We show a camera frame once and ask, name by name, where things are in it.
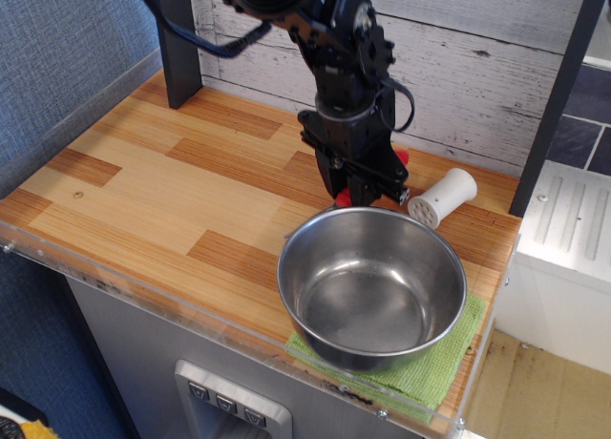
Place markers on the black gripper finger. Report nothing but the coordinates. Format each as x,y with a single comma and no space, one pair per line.
364,188
334,175

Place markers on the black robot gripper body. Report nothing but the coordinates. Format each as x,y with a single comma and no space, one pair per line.
361,141

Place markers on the red handled metal fork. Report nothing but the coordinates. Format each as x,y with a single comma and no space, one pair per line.
344,199

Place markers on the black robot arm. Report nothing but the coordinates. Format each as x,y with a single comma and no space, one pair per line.
344,48

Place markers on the stainless steel pot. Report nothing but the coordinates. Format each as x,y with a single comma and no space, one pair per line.
370,289

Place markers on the white salt shaker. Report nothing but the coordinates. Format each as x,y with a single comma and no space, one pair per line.
455,188

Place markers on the clear acrylic edge guard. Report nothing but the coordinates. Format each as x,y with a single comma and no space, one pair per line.
141,332

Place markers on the green cloth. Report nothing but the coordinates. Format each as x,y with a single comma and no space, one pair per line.
425,381

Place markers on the white ridged sink unit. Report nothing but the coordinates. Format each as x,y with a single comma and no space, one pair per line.
556,295

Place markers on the silver dispenser button panel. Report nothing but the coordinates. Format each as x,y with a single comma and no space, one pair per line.
216,407

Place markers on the yellow object in corner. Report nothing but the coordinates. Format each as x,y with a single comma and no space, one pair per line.
10,429

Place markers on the dark grey left post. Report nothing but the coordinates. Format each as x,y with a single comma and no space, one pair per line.
180,59

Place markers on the dark grey post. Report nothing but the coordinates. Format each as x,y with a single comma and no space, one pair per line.
180,59
568,71

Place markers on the dark grey right post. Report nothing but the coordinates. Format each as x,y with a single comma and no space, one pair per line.
568,71

